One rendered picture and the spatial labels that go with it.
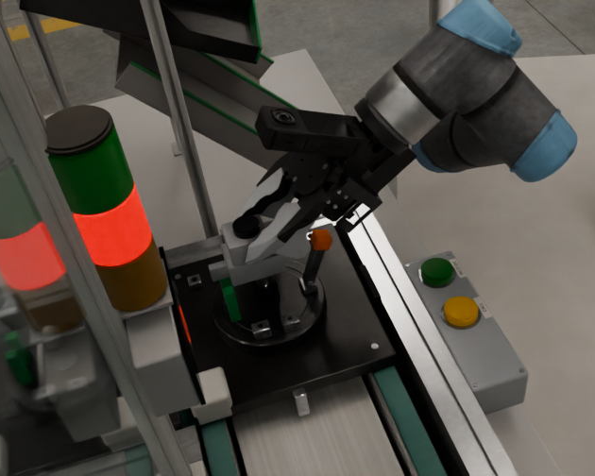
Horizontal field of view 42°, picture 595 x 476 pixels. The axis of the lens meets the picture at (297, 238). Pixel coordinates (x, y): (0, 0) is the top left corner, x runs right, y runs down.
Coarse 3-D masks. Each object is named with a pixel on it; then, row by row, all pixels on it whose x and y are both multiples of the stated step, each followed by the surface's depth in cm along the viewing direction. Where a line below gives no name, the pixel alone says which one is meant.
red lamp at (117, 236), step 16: (128, 208) 52; (80, 224) 52; (96, 224) 52; (112, 224) 52; (128, 224) 53; (144, 224) 55; (96, 240) 53; (112, 240) 53; (128, 240) 54; (144, 240) 55; (96, 256) 54; (112, 256) 54; (128, 256) 55
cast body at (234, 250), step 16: (224, 224) 86; (240, 224) 84; (256, 224) 84; (240, 240) 84; (224, 256) 87; (240, 256) 84; (272, 256) 86; (224, 272) 88; (240, 272) 86; (256, 272) 87; (272, 272) 88
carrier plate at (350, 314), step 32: (352, 288) 96; (192, 320) 95; (352, 320) 92; (224, 352) 91; (288, 352) 90; (320, 352) 90; (352, 352) 89; (384, 352) 89; (256, 384) 87; (288, 384) 87; (320, 384) 88
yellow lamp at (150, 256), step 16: (144, 256) 56; (112, 272) 55; (128, 272) 55; (144, 272) 56; (160, 272) 58; (112, 288) 56; (128, 288) 56; (144, 288) 57; (160, 288) 58; (112, 304) 58; (128, 304) 58; (144, 304) 58
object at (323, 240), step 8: (312, 232) 90; (320, 232) 89; (328, 232) 89; (312, 240) 90; (320, 240) 88; (328, 240) 89; (312, 248) 89; (320, 248) 89; (328, 248) 89; (312, 256) 91; (320, 256) 90; (312, 264) 91; (304, 272) 93; (312, 272) 92; (304, 280) 93; (312, 280) 93
